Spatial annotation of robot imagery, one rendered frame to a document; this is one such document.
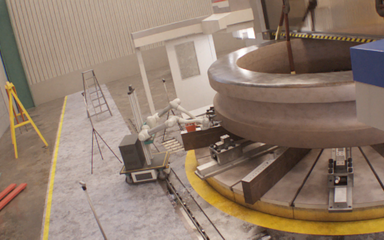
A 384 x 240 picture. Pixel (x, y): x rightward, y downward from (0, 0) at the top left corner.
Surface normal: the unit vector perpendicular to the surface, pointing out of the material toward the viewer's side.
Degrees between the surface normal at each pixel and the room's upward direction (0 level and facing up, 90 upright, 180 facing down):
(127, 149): 90
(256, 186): 90
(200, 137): 90
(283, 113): 90
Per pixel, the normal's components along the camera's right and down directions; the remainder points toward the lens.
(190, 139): 0.04, 0.33
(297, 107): -0.55, 0.38
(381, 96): -0.92, 0.29
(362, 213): -0.25, 0.37
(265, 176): 0.72, 0.09
